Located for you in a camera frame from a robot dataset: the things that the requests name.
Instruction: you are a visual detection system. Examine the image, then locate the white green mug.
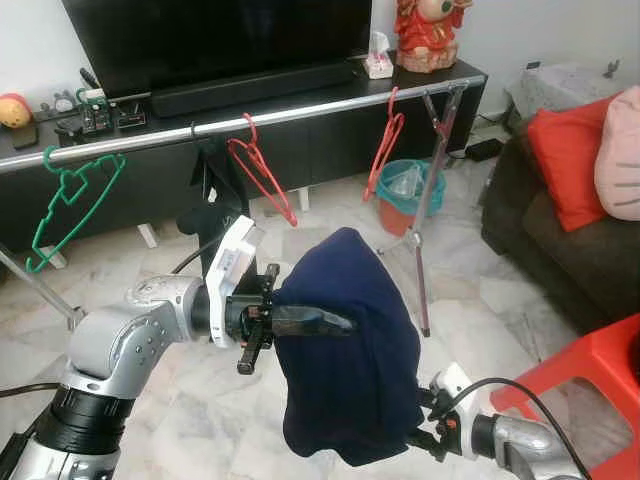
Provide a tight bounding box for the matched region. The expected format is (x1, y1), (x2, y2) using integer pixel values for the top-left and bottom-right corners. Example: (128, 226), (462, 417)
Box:
(75, 88), (109, 131)

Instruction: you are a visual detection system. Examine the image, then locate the black TV console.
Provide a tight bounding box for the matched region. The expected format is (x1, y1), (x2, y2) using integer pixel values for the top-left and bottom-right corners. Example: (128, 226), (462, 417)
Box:
(0, 58), (491, 256)

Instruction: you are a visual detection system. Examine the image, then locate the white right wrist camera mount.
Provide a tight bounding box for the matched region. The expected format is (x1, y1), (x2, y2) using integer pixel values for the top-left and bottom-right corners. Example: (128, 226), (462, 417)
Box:
(430, 362), (491, 421)

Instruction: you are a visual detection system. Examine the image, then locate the navy blue garment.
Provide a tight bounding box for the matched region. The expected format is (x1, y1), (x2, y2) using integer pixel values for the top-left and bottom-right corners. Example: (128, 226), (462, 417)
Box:
(270, 227), (424, 469)

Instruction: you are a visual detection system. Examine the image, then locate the white tissue box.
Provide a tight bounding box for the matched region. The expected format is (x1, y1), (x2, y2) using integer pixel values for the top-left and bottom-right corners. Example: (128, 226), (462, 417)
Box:
(363, 30), (396, 79)

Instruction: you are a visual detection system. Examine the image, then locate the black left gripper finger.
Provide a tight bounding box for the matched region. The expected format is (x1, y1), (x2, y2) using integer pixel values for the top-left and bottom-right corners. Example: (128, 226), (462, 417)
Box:
(270, 303), (358, 338)

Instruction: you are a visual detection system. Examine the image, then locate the red costumed doll figurine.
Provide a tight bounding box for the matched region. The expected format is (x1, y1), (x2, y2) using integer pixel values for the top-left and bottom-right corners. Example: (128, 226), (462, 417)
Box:
(393, 0), (473, 73)

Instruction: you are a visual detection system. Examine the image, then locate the black t-shirt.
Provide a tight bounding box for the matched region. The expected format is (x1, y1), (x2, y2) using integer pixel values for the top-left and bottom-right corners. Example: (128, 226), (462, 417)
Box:
(178, 128), (251, 263)

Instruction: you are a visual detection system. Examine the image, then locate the silver metal clothes rack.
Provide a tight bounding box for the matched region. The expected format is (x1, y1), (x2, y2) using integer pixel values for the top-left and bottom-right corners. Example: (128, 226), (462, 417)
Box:
(0, 75), (488, 338)

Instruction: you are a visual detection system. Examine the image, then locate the black television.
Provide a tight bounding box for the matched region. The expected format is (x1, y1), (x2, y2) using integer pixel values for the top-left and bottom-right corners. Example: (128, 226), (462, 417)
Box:
(60, 0), (373, 101)

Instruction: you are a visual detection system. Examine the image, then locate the red cushion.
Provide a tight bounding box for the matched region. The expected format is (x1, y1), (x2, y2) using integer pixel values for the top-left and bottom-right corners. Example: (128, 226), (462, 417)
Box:
(527, 95), (613, 233)

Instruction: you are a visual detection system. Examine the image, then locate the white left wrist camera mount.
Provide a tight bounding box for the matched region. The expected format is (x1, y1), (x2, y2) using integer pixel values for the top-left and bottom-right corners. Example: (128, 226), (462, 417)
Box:
(205, 215), (266, 349)

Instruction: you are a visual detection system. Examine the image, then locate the green plastic hanger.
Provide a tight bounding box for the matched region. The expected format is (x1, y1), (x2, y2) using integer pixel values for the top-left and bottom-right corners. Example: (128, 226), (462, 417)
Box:
(27, 148), (128, 273)

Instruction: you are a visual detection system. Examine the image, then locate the red plastic stool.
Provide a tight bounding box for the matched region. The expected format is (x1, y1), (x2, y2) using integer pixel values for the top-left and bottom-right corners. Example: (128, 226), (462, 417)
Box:
(488, 313), (640, 480)

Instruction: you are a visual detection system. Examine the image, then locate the orange bin with teal bag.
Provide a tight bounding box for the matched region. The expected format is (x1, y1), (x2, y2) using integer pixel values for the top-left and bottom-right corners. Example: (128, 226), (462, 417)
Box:
(375, 158), (448, 238)

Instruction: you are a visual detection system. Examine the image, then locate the dark grey sofa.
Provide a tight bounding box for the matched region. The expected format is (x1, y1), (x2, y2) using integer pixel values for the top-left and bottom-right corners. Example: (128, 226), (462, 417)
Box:
(480, 130), (640, 336)

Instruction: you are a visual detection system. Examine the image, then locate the pink cat pillow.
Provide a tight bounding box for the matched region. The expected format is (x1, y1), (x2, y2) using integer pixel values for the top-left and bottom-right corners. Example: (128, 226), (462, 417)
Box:
(593, 85), (640, 223)

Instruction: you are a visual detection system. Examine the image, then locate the red plastic hanger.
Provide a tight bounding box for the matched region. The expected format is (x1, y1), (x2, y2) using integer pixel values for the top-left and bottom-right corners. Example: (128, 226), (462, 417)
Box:
(227, 112), (299, 228)
(362, 87), (408, 203)

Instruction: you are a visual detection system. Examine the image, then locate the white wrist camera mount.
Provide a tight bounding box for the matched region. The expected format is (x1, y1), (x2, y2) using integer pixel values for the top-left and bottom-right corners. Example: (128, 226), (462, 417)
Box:
(430, 362), (491, 421)
(205, 215), (266, 349)

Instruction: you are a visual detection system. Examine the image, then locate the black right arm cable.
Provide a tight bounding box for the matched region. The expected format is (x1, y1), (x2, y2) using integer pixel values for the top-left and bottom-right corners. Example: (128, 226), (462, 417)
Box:
(440, 377), (593, 480)

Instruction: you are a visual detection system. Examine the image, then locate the side table with lace cloth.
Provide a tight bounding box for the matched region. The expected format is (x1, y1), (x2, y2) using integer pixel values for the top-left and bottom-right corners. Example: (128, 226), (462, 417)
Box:
(505, 60), (626, 126)

